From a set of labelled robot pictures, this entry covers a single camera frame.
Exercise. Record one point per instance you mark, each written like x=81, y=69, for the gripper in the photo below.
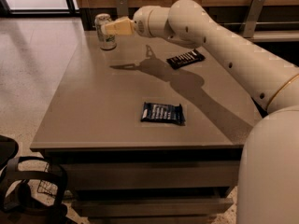
x=141, y=21

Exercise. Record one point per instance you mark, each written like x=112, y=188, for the white green 7up can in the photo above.
x=106, y=42

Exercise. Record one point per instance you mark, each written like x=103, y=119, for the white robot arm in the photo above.
x=269, y=169

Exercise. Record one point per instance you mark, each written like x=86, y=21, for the black snack bar wrapper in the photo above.
x=185, y=59

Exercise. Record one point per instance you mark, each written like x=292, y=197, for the dark blue snack packet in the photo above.
x=152, y=112

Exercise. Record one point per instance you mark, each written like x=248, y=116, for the grey drawer cabinet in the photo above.
x=94, y=117

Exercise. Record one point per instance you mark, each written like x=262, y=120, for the upper grey drawer front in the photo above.
x=152, y=175

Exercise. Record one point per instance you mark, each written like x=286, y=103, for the grey drawer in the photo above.
x=152, y=175
x=152, y=208

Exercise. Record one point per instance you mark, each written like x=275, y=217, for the lower grey drawer front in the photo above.
x=152, y=208

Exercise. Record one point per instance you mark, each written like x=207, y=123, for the black office chair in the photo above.
x=17, y=205

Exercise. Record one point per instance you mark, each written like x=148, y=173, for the left metal wall bracket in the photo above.
x=122, y=8

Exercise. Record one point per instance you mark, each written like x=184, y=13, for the metal wall bracket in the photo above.
x=122, y=8
x=248, y=26

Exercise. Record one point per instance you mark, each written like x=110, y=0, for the right metal wall bracket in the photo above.
x=248, y=26

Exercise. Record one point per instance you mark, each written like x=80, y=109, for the grey wall shelf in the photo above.
x=275, y=36

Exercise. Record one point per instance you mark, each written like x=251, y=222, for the black wire basket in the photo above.
x=46, y=185

